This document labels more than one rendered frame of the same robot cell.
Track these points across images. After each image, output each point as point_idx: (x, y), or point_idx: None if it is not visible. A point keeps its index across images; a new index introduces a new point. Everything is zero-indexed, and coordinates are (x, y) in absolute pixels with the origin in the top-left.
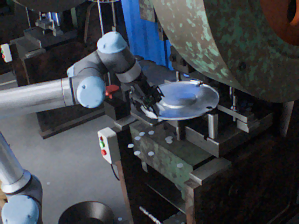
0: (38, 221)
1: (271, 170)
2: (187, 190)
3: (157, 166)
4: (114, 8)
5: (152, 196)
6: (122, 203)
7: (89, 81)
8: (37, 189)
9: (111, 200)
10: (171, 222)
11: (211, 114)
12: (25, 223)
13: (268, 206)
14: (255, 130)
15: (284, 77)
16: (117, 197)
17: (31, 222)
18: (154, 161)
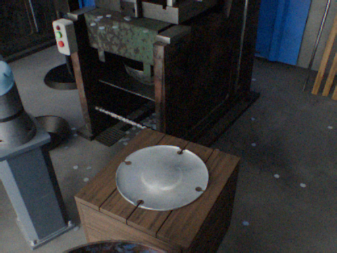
0: (14, 84)
1: (217, 49)
2: (156, 51)
3: (117, 48)
4: None
5: (105, 97)
6: (72, 116)
7: None
8: (4, 61)
9: (60, 116)
10: (123, 124)
11: None
12: (2, 82)
13: (214, 91)
14: (205, 5)
15: None
16: (66, 112)
17: (8, 82)
18: (113, 45)
